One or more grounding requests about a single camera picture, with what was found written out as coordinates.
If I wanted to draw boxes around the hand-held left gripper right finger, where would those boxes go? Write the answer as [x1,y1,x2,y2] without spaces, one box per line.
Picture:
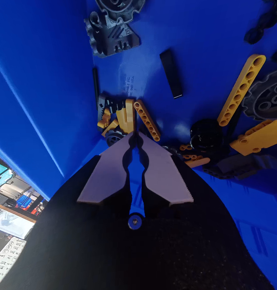
[136,132,194,206]

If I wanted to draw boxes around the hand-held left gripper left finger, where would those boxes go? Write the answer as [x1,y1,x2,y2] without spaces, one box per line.
[77,133,137,206]

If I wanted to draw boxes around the yellow lego beam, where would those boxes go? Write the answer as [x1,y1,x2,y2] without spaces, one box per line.
[133,99,161,142]
[217,54,267,127]

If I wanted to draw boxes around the blue plastic bin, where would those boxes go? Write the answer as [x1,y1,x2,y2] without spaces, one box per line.
[0,0,277,290]

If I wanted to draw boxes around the black lego tire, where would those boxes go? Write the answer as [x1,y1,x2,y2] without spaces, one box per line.
[190,118,223,155]

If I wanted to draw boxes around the yellow and black lego subassembly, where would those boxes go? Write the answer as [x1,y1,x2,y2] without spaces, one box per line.
[97,92,136,146]

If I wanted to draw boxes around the dark grey lego shell piece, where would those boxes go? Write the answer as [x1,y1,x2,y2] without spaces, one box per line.
[202,154,277,180]

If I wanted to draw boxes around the yellow lego panel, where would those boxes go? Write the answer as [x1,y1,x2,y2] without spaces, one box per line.
[229,118,277,157]

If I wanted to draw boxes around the black flat lego tile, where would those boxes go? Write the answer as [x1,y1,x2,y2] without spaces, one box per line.
[159,48,183,99]

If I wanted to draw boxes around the dark grey lego sprocket wheel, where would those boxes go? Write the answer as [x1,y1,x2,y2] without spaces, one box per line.
[95,0,146,24]
[242,69,277,122]

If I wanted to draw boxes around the dark grey lego panel piece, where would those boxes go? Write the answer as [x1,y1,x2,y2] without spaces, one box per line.
[84,11,141,58]

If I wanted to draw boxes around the wooden framed board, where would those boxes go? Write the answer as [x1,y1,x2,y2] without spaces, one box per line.
[0,203,37,238]

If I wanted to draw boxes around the white handwritten paper sheet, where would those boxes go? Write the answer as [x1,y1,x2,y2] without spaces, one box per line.
[0,236,27,286]

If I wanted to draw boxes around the black lego chain links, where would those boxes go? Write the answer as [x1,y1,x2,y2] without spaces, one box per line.
[244,0,277,45]

